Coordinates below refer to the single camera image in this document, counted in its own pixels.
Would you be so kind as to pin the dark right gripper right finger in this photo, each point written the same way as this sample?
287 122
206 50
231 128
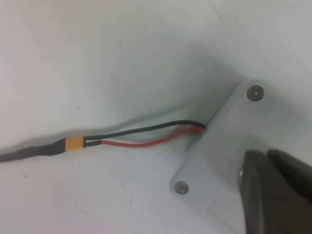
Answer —
292 168

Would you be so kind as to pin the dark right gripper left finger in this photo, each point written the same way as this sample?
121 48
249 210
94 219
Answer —
273 200

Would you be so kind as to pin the grey button control box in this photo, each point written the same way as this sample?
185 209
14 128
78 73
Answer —
219 158

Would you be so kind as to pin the silver box screw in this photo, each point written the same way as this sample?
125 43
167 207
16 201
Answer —
181 188
255 92

